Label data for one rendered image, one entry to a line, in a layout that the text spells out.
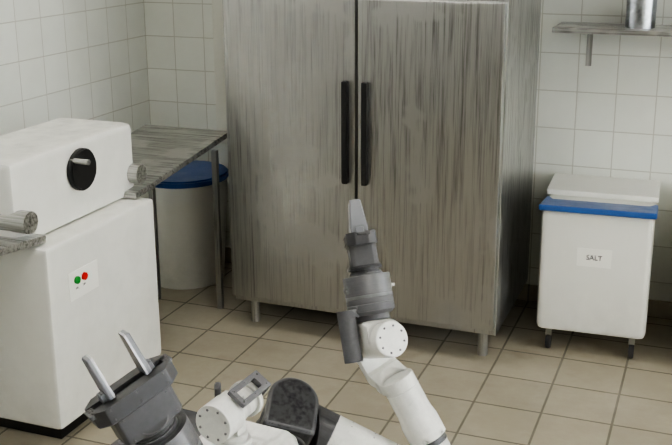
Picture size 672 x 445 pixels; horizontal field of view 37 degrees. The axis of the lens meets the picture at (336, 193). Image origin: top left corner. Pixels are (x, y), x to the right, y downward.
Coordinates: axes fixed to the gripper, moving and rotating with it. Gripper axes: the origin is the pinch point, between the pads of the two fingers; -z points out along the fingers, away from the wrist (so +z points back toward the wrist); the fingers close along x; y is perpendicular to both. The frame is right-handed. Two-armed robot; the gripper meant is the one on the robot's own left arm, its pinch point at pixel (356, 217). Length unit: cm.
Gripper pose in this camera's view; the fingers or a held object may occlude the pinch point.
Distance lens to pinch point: 187.1
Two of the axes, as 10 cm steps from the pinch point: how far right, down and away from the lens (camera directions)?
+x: 0.3, -1.2, -9.9
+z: 1.6, 9.8, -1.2
